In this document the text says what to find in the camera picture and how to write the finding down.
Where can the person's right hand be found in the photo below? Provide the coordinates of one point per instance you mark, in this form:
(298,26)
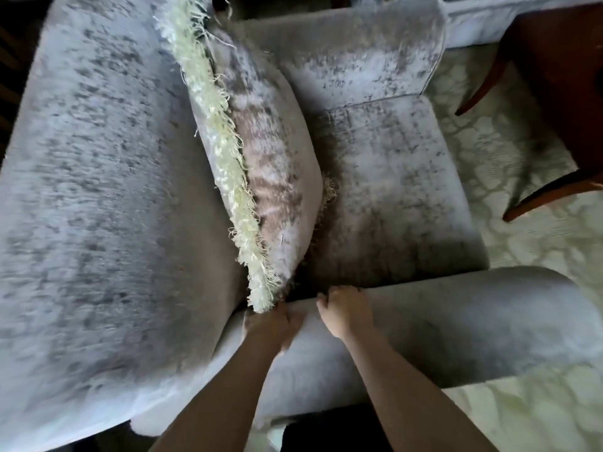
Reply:
(346,313)

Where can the person's left hand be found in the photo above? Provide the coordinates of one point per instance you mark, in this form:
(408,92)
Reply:
(268,324)

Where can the person's left fingers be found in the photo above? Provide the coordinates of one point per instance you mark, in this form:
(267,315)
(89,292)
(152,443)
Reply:
(292,329)

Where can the person's right fingers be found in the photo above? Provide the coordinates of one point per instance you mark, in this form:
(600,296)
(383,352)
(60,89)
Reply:
(335,296)

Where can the grey fringed cushion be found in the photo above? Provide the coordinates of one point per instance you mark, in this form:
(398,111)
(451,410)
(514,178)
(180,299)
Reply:
(254,169)

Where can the person's left forearm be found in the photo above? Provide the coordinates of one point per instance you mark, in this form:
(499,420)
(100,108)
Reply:
(226,395)

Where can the person's right forearm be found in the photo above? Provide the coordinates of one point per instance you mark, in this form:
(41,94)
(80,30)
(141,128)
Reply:
(405,395)

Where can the grey velvet armchair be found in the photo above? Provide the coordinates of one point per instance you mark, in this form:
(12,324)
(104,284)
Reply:
(117,207)

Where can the cream patterned carpet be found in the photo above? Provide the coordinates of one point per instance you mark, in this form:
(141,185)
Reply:
(527,192)

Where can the brown wooden chair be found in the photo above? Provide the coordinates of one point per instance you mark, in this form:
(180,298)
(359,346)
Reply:
(551,89)

